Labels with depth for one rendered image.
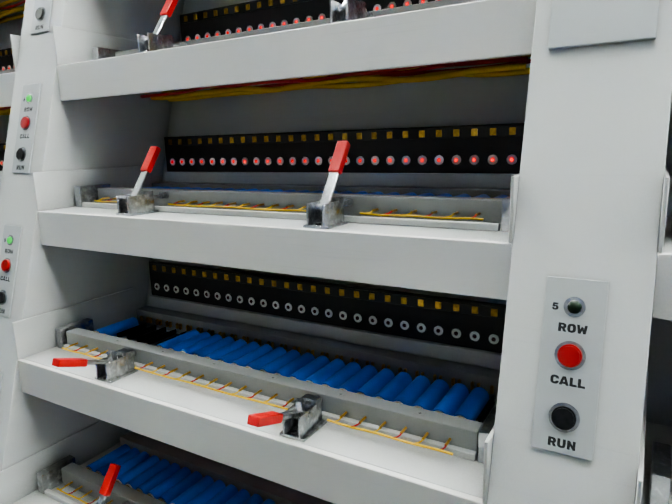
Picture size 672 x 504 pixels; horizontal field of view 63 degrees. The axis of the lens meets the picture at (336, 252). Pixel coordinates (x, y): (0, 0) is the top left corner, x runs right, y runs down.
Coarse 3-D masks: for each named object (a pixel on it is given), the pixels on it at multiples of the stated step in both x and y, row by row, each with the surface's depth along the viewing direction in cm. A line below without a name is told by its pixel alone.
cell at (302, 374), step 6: (318, 360) 62; (324, 360) 63; (306, 366) 61; (312, 366) 61; (318, 366) 61; (294, 372) 59; (300, 372) 59; (306, 372) 60; (312, 372) 60; (300, 378) 58
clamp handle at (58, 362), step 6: (108, 354) 63; (54, 360) 58; (60, 360) 58; (66, 360) 58; (72, 360) 59; (78, 360) 59; (84, 360) 60; (90, 360) 61; (96, 360) 62; (102, 360) 63; (108, 360) 63; (60, 366) 58; (66, 366) 58; (72, 366) 59; (78, 366) 60; (84, 366) 60
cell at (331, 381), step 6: (348, 366) 60; (354, 366) 61; (336, 372) 59; (342, 372) 59; (348, 372) 59; (354, 372) 60; (330, 378) 57; (336, 378) 58; (342, 378) 58; (348, 378) 59; (324, 384) 57; (330, 384) 56; (336, 384) 57
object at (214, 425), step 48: (48, 336) 73; (336, 336) 68; (384, 336) 64; (48, 384) 68; (96, 384) 62; (144, 384) 62; (192, 384) 62; (144, 432) 59; (192, 432) 55; (240, 432) 52; (336, 432) 51; (480, 432) 45; (288, 480) 50; (336, 480) 47; (384, 480) 44; (432, 480) 43; (480, 480) 43
